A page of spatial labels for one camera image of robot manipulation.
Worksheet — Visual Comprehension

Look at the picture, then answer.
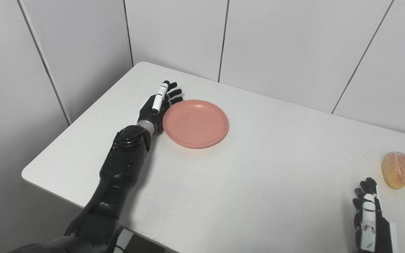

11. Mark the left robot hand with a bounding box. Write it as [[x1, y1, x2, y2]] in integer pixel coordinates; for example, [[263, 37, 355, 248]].
[[136, 80, 184, 135]]

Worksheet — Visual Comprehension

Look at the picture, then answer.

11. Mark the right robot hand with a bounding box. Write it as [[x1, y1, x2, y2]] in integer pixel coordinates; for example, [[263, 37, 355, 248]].
[[352, 177, 398, 253]]

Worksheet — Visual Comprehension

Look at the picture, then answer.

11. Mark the pink plate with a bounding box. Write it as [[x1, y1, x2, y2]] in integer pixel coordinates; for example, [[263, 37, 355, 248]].
[[162, 99, 230, 149]]

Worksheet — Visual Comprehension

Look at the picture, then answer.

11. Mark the bread roll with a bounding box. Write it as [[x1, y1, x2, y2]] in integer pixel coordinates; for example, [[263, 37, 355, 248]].
[[381, 151, 405, 190]]

